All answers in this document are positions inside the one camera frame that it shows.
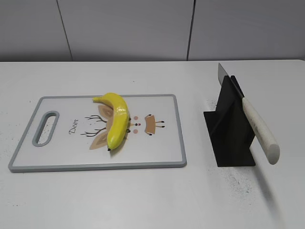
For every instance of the white handled cleaver knife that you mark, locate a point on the white handled cleaver knife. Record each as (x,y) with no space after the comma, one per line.
(264,135)

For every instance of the yellow plastic banana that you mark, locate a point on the yellow plastic banana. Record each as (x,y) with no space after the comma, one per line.
(120,121)

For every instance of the black knife stand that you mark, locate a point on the black knife stand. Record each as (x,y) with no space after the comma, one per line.
(229,130)

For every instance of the white grey deer cutting board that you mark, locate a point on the white grey deer cutting board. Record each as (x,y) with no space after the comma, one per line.
(69,133)

